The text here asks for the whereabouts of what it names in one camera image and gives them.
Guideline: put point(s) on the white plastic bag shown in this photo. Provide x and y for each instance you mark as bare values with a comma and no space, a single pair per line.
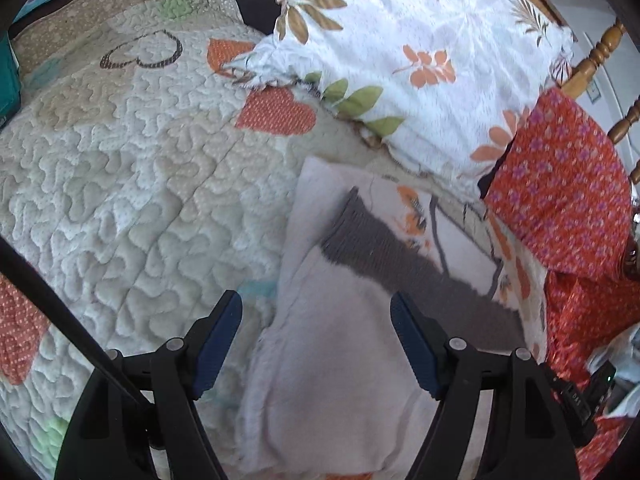
625,355

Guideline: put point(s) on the white floral pillow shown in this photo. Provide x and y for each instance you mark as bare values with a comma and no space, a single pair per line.
400,25

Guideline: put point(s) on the green cardboard box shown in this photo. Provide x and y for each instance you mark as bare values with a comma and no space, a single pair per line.
7,85

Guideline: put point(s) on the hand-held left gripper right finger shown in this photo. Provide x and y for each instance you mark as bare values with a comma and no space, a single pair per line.
415,345

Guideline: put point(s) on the wooden headboard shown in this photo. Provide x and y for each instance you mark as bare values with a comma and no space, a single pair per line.
597,52

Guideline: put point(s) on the cream patchwork quilt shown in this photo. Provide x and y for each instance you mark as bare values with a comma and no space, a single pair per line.
125,185

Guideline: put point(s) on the cream floral knit cardigan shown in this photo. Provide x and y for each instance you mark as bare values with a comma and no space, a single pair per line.
325,335

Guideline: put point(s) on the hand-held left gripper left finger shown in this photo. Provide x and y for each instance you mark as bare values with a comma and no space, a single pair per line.
215,350

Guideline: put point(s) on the orange floral cloth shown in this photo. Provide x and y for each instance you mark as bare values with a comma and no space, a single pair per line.
565,185

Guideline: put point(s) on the dark cloth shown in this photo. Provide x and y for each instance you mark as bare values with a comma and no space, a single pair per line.
260,5

